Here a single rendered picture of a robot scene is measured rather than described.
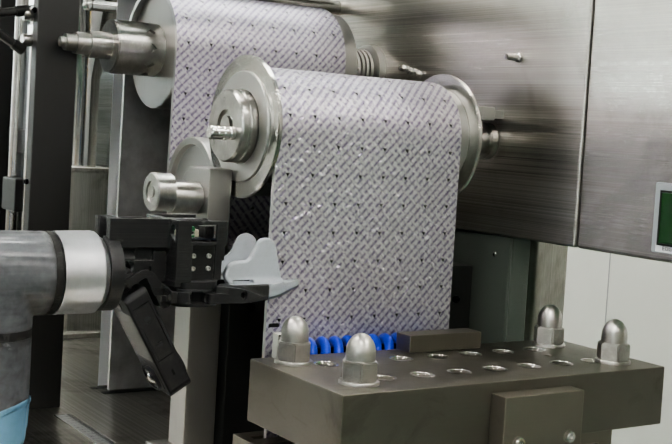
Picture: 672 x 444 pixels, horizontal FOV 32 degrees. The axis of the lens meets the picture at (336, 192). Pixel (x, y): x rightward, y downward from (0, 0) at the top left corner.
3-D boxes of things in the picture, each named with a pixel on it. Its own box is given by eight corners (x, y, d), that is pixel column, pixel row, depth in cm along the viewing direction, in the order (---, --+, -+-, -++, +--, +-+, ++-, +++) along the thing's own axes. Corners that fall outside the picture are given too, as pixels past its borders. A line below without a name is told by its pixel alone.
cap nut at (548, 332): (524, 342, 130) (527, 302, 130) (548, 341, 132) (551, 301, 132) (547, 349, 127) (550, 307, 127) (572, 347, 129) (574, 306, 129)
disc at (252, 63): (204, 191, 127) (213, 55, 126) (208, 191, 128) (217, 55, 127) (273, 204, 115) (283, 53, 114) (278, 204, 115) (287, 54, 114)
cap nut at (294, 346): (266, 360, 112) (269, 313, 111) (299, 357, 114) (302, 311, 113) (286, 367, 108) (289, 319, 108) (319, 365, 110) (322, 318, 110)
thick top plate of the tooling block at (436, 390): (246, 420, 112) (250, 357, 112) (551, 390, 134) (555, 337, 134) (339, 465, 99) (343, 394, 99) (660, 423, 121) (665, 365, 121)
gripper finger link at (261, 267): (314, 239, 116) (231, 239, 111) (311, 298, 116) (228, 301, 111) (299, 235, 118) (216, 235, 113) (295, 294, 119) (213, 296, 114)
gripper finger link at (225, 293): (276, 286, 112) (193, 288, 107) (275, 302, 112) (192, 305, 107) (253, 279, 116) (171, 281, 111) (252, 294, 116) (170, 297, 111)
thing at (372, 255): (261, 358, 117) (272, 174, 117) (444, 346, 130) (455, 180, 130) (264, 359, 117) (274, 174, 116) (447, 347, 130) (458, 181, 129)
